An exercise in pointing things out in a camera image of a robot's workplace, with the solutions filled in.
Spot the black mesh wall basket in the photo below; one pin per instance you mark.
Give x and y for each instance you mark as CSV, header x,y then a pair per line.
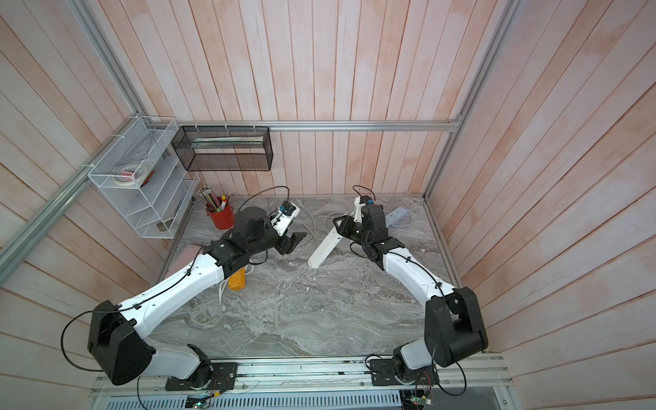
x,y
224,148

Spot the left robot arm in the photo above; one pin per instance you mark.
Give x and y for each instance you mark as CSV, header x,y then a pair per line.
x,y
119,333

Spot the red metal pencil cup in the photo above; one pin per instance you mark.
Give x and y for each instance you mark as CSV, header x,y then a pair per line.
x,y
223,218

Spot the grey power strip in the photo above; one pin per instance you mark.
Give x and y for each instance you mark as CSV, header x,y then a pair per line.
x,y
395,217

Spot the white power strip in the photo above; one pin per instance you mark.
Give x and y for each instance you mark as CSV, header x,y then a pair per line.
x,y
329,243

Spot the yellow power strip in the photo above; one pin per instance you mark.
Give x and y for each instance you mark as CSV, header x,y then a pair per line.
x,y
237,281

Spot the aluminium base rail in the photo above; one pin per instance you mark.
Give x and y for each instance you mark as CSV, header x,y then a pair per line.
x,y
337,382

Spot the tape roll on shelf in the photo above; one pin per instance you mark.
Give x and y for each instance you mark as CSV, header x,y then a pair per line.
x,y
129,175

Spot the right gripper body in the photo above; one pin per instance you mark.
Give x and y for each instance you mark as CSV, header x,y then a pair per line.
x,y
360,235

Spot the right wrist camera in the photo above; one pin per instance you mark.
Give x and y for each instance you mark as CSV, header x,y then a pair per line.
x,y
360,203

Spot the pink case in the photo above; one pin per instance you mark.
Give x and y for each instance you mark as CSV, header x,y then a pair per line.
x,y
186,257

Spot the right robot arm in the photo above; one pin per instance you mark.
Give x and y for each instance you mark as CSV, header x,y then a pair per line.
x,y
454,328

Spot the white wire mesh shelf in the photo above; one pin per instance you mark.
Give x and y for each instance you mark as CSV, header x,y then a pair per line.
x,y
156,208

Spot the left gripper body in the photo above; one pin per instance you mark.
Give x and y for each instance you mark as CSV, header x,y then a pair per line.
x,y
282,243

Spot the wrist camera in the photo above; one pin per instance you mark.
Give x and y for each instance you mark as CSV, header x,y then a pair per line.
x,y
286,213
360,203

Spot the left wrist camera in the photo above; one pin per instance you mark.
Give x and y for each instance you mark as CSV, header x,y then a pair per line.
x,y
286,213

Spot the pencils and pens bundle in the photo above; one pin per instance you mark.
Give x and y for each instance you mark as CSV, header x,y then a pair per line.
x,y
214,202

